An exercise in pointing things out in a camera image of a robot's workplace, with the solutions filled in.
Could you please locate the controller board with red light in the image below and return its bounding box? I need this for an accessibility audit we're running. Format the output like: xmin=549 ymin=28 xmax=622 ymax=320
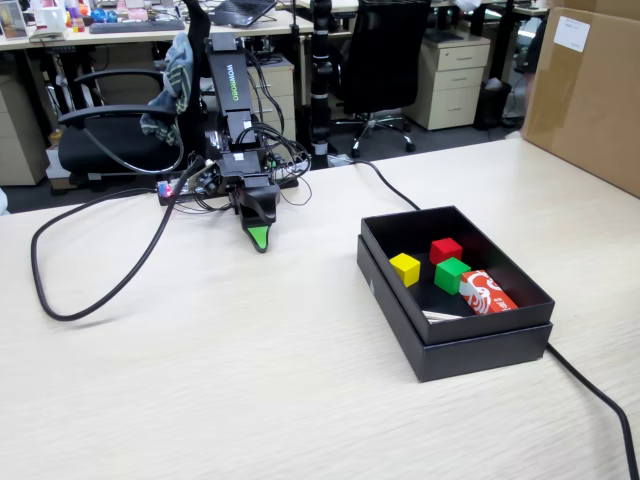
xmin=156 ymin=177 xmax=202 ymax=207

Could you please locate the orange and white carton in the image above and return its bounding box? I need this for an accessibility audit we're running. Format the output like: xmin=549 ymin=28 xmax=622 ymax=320
xmin=459 ymin=269 xmax=519 ymax=317

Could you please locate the black office chair with armrests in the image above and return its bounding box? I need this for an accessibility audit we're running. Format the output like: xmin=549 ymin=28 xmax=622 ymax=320
xmin=56 ymin=0 xmax=212 ymax=190

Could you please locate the beige cabinet at room edge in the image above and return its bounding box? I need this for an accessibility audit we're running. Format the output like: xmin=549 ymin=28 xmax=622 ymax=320
xmin=0 ymin=74 xmax=50 ymax=187

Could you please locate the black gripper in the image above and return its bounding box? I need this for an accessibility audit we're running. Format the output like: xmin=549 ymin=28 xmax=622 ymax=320
xmin=217 ymin=151 xmax=282 ymax=255

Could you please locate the black waste bin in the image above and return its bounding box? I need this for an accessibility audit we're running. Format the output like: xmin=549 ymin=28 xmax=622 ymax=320
xmin=474 ymin=77 xmax=514 ymax=132

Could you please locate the framed picture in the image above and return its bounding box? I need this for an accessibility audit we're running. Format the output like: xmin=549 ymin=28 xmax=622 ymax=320
xmin=0 ymin=0 xmax=30 ymax=40

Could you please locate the grey striped cloth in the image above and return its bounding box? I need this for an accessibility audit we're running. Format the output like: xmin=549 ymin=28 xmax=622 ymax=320
xmin=139 ymin=32 xmax=195 ymax=147

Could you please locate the black computer keyboard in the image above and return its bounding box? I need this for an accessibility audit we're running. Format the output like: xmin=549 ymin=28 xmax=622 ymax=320
xmin=88 ymin=18 xmax=187 ymax=35

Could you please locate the black mesh office chair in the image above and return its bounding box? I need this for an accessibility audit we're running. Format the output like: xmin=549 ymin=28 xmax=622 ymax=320
xmin=332 ymin=0 xmax=434 ymax=159

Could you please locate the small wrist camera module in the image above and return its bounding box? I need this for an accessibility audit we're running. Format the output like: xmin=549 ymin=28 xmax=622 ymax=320
xmin=187 ymin=157 xmax=222 ymax=199

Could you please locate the white paper sheet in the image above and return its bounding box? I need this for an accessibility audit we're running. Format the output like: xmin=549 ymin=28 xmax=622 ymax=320
xmin=422 ymin=309 xmax=466 ymax=324

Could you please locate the long beige office desk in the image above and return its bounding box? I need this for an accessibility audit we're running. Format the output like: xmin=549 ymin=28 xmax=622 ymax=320
xmin=0 ymin=8 xmax=317 ymax=52

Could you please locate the black vertical pole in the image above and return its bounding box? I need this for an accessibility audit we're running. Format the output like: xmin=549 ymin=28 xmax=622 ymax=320
xmin=308 ymin=0 xmax=334 ymax=170

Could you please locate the thin black wire bundle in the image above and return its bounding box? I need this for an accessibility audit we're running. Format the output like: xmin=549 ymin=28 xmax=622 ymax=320
xmin=238 ymin=44 xmax=314 ymax=207

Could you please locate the long thick black cable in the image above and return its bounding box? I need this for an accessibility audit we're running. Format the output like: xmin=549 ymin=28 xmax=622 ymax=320
xmin=349 ymin=158 xmax=640 ymax=480

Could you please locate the green wooden cube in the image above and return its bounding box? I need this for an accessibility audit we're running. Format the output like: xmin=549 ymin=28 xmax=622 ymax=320
xmin=433 ymin=257 xmax=472 ymax=296

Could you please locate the black open box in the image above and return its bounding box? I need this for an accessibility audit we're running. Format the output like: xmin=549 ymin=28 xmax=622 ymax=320
xmin=356 ymin=234 xmax=554 ymax=384

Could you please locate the thick black looped cable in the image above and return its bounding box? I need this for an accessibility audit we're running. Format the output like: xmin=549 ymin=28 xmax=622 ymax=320
xmin=29 ymin=157 xmax=206 ymax=322

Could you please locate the large brown cardboard box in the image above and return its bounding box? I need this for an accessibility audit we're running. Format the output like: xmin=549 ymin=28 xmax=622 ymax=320
xmin=521 ymin=0 xmax=640 ymax=199

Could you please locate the black cardboard box tray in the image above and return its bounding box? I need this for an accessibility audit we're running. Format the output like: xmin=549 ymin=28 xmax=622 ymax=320
xmin=360 ymin=204 xmax=556 ymax=346

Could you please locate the black laptop on stand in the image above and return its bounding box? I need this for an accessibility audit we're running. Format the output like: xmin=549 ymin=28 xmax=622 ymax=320
xmin=207 ymin=0 xmax=279 ymax=29

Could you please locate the red wooden cube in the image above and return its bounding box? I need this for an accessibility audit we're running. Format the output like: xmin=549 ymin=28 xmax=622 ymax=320
xmin=429 ymin=237 xmax=464 ymax=266

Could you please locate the yellow wooden cube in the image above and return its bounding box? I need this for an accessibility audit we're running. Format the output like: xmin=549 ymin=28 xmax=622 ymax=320
xmin=389 ymin=252 xmax=422 ymax=289

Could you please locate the beige drawer cabinet behind arm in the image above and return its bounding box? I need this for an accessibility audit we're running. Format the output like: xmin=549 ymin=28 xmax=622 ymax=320
xmin=247 ymin=55 xmax=297 ymax=144

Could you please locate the beige three-drawer cabinet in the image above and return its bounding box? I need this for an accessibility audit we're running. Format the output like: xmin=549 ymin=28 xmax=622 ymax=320
xmin=403 ymin=35 xmax=492 ymax=132

